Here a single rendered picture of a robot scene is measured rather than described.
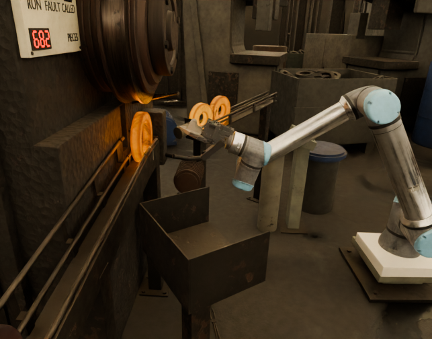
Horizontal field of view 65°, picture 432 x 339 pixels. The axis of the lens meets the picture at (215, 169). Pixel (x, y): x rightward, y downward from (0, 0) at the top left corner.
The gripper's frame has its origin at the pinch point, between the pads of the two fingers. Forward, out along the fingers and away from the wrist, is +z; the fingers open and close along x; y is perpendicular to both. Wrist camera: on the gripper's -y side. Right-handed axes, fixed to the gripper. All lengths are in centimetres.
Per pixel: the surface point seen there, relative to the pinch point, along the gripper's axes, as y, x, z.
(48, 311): -20, 81, 10
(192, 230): -11, 51, -14
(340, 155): -5, -72, -95
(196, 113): 0.1, -31.7, -2.8
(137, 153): -7.0, 21.2, 10.9
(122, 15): 35, 36, 22
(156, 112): 0.7, -7.4, 12.5
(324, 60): 45, -385, -143
